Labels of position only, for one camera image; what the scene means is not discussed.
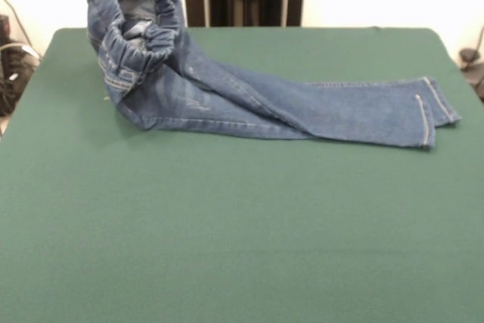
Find blue denim jeans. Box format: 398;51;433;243
85;0;462;150

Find dark green table cloth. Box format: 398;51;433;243
0;26;484;323

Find black stand base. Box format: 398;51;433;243
0;14;42;116
458;48;484;101

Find thin grey cable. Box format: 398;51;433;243
0;0;32;47

